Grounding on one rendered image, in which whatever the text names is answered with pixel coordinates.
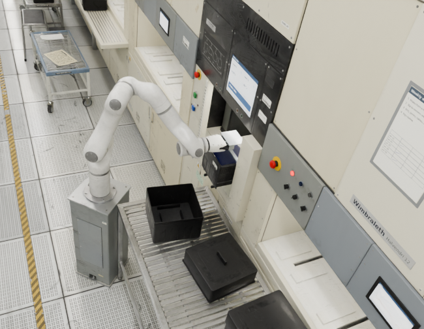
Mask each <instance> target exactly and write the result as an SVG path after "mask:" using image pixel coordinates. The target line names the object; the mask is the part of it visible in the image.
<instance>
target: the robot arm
mask: <svg viewBox="0 0 424 329"><path fill-rule="evenodd" d="M133 95H137V96H139V98H141V99H142V100H143V101H145V102H148V103H149V104H150V105H151V107H152V108H153V109H154V111H155V112H156V113H157V115H158V117H159V118H160V119H161V120H162V122H163V123H164V124H165V126H166V127H167V128H168V130H169V131H170V132H171V133H172V134H173V135H174V136H175V137H176V138H177V139H178V140H179V141H178V142H177V144H176V149H177V153H178V155H179V156H180V157H183V156H187V155H190V156H192V157H194V158H195V159H199V158H201V157H203V155H204V153H207V152H221V151H225V150H229V145H227V144H228V143H227V142H225V139H224V137H223V136H222V135H220V134H216V135H212V136H208V137H202V138H197V137H196V135H195V134H194V133H193V131H192V130H191V129H190V128H189V127H188V126H187V125H186V124H185V122H184V121H183V120H182V119H181V118H180V116H179V114H178V113H177V111H176V110H175V108H174V107H173V105H172V104H171V102H170V101H169V100H168V98H167V96H166V95H165V94H164V92H163V91H162V90H161V88H160V87H159V86H158V85H157V84H154V83H150V82H141V81H139V80H137V79H135V78H134V77H131V76H126V77H123V78H121V79H120V80H118V82H117V83H116V85H115V86H114V88H113V89H112V90H111V92H110V94H109V95H108V98H107V99H106V102H105V104H104V110H103V112H102V115H101V117H100V119H99V121H98V123H97V126H96V127H95V130H94V131H93V133H92V135H91V137H90V138H89V140H88V141H87V143H86V145H85V147H84V149H83V155H84V157H85V158H86V159H87V160H88V161H89V183H88V185H86V187H85V189H84V195H85V197H86V199H88V200H89V201H91V202H95V203H103V202H107V201H109V200H111V199H112V198H113V197H114V196H115V194H116V188H115V186H114V184H112V183H111V182H110V159H111V156H112V151H113V146H114V137H113V135H114V132H115V130H116V129H117V126H118V125H119V122H120V121H121V118H122V116H123V112H124V111H125V108H126V107H127V104H128V103H129V101H130V99H131V98H132V96H133Z"/></svg>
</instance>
